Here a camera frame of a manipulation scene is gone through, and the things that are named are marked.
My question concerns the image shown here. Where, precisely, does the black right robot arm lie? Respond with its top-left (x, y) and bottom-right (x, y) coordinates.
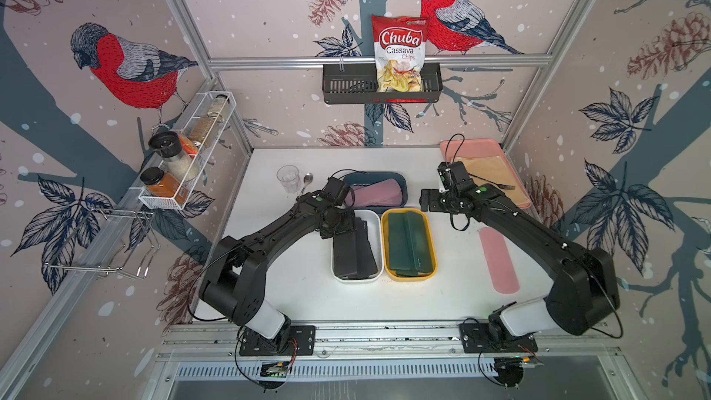
top-left (420, 161), bottom-right (620, 338)

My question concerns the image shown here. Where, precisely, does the clear drinking glass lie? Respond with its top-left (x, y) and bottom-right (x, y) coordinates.
top-left (277, 165), bottom-right (302, 194)

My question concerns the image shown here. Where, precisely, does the aluminium front rail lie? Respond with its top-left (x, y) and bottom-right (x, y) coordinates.
top-left (155, 320), bottom-right (622, 362)

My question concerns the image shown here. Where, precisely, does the pink pencil case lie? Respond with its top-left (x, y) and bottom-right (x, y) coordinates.
top-left (479, 227), bottom-right (520, 294)
top-left (346, 179), bottom-right (405, 207)

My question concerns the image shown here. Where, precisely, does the orange spice jar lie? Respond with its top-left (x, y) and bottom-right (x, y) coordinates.
top-left (140, 167), bottom-right (187, 201)

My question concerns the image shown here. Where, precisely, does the yellow storage box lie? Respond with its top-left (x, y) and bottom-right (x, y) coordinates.
top-left (381, 207), bottom-right (438, 283)

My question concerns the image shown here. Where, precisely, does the green pencil case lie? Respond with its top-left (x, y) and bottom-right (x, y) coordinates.
top-left (405, 211), bottom-right (433, 276)
top-left (388, 212), bottom-right (412, 278)

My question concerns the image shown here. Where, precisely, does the black pencil case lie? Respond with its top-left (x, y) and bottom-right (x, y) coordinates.
top-left (355, 219), bottom-right (378, 280)
top-left (333, 231), bottom-right (358, 279)

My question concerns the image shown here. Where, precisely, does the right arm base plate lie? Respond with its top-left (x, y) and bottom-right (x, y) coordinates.
top-left (457, 318), bottom-right (538, 355)

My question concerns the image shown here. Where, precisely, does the pink tray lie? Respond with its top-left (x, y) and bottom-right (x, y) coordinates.
top-left (440, 138), bottom-right (518, 175)

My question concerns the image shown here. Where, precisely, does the black fork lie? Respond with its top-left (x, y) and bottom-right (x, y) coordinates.
top-left (468, 173), bottom-right (517, 191)

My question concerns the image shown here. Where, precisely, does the dark teal storage box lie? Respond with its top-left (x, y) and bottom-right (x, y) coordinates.
top-left (343, 171), bottom-right (408, 213)

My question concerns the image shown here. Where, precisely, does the white wire spice rack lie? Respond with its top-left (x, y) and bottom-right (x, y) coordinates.
top-left (139, 91), bottom-right (235, 211)

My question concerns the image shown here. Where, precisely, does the black wall basket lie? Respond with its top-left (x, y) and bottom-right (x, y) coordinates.
top-left (321, 62), bottom-right (444, 106)

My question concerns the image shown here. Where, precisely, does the tan cloth mat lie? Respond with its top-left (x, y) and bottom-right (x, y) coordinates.
top-left (458, 156), bottom-right (531, 209)

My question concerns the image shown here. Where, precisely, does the metal wire hanger rack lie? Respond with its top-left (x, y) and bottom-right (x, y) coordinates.
top-left (43, 207), bottom-right (161, 280)

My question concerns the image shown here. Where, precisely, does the tan spice jar rear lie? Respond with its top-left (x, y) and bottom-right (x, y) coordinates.
top-left (188, 94), bottom-right (230, 146)

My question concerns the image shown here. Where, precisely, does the metal spoon white handle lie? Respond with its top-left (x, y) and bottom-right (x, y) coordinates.
top-left (300, 172), bottom-right (314, 194)

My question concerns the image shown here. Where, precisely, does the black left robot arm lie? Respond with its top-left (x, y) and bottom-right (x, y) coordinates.
top-left (197, 177), bottom-right (355, 351)

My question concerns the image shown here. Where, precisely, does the red cassava chips bag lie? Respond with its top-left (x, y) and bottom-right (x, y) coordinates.
top-left (371, 16), bottom-right (429, 93)

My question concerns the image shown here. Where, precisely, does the white storage box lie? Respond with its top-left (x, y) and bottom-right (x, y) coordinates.
top-left (331, 209), bottom-right (385, 284)

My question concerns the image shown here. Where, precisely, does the black lid spice grinder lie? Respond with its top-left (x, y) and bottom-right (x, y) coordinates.
top-left (148, 131), bottom-right (199, 183)

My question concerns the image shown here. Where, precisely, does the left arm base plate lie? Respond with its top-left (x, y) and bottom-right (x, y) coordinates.
top-left (238, 325), bottom-right (316, 357)

